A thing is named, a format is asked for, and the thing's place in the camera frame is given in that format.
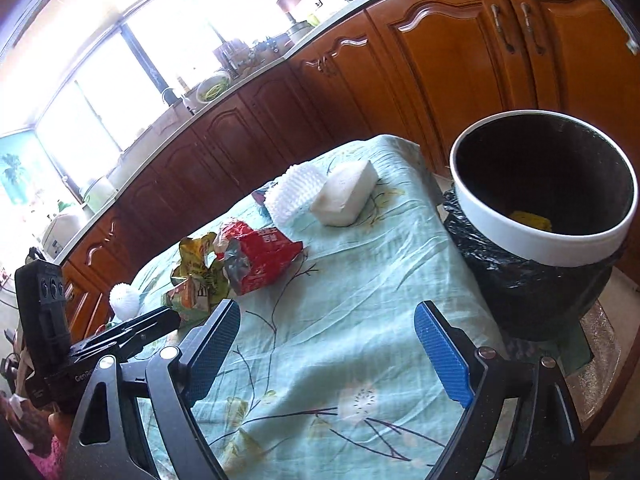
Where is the white foam block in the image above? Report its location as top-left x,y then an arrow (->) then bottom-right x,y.
310,160 -> 379,228

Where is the white rimmed round trash bin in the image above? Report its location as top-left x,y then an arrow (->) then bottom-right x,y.
449,109 -> 638,343

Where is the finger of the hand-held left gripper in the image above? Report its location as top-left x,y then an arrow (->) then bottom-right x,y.
100,306 -> 182,350

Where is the sink faucet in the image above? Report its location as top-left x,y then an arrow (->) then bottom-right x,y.
161,86 -> 197,113

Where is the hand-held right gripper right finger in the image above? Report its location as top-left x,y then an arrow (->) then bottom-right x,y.
414,301 -> 583,480

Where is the small white foam fruit net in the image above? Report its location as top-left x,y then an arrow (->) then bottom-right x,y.
109,285 -> 142,325

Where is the green orange paper carton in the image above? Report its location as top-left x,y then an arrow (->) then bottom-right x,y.
161,277 -> 226,325

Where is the metal cooking pot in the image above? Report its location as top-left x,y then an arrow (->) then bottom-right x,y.
284,20 -> 314,45

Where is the teal floral tablecloth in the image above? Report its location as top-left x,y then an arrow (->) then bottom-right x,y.
107,134 -> 507,480

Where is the red snack packet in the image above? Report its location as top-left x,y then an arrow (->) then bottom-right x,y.
215,220 -> 305,297

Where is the large white foam fruit net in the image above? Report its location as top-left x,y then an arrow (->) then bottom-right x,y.
264,164 -> 332,224

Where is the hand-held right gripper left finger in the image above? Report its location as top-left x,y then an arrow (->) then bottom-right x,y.
62,299 -> 242,480

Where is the pink cloth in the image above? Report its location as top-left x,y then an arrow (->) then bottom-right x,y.
27,437 -> 68,480

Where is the white kitchen appliance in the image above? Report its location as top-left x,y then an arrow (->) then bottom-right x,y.
41,204 -> 92,262

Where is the kitchen window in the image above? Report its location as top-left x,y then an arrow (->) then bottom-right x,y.
0,0 -> 301,196

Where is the wooden kitchen cabinet row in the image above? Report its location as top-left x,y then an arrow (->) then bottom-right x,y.
50,0 -> 640,341

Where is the green wrapper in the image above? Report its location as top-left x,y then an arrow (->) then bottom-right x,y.
171,232 -> 232,292

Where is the palm tree picture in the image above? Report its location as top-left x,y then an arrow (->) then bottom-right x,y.
0,132 -> 47,207

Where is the yellow sponge piece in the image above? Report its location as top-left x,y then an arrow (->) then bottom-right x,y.
509,210 -> 554,234

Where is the green and white bowl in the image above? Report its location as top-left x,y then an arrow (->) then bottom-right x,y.
195,70 -> 234,104

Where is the white bin with black liner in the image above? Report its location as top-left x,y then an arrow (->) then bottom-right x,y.
440,119 -> 632,313

